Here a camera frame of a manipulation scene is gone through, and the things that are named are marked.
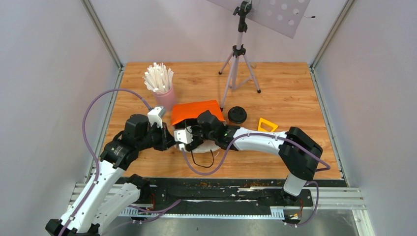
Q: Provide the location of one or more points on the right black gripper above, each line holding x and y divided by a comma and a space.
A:
196, 142

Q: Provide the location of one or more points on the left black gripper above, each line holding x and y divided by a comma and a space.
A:
167, 138

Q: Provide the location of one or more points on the orange paper bag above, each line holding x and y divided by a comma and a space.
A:
184, 111

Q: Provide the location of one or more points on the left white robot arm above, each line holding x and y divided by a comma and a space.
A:
91, 214

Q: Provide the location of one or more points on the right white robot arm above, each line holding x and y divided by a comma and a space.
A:
300, 153

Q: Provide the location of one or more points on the pink translucent straw holder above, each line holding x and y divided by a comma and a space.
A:
168, 99

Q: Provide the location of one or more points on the bundle of white straws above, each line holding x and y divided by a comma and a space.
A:
158, 78

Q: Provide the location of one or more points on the grey perforated panel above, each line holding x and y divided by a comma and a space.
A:
282, 16

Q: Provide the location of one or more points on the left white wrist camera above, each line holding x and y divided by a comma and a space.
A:
155, 116

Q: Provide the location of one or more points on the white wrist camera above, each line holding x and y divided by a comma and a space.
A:
183, 137
155, 116

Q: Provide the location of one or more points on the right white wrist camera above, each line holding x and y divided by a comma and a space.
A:
183, 137

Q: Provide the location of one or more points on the yellow triangular plastic bracket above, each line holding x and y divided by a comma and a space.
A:
265, 125

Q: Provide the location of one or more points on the silver camera tripod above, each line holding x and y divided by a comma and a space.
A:
238, 51

